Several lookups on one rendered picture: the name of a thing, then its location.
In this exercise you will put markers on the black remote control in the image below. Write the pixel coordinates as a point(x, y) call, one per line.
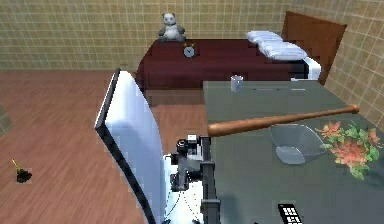
point(290, 214)

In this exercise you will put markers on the black joystick with yellow stick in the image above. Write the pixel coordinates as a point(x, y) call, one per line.
point(22, 175)

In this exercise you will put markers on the grey panda soft toy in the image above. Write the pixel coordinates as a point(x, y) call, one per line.
point(171, 29)

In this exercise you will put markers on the thin grey pen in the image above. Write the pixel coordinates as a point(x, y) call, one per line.
point(297, 89)
point(266, 89)

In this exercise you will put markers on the dark red bed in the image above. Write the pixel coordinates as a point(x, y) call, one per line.
point(206, 63)

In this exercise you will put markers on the grey table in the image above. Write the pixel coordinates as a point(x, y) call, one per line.
point(266, 186)

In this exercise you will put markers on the clear glass bowl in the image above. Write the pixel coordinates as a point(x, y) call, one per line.
point(295, 143)

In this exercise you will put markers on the white pillow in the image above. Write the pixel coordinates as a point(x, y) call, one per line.
point(283, 50)
point(265, 36)

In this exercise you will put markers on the orange flowered house plant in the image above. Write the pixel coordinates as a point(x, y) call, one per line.
point(353, 150)

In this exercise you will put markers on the wooden baseball bat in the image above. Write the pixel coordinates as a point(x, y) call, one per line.
point(266, 122)

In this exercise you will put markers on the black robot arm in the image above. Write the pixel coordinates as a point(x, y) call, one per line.
point(207, 186)

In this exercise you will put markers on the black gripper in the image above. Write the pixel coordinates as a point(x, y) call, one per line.
point(183, 170)

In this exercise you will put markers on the grey alarm clock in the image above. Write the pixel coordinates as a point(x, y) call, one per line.
point(189, 50)

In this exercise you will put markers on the white mug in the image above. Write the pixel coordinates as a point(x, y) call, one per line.
point(236, 83)

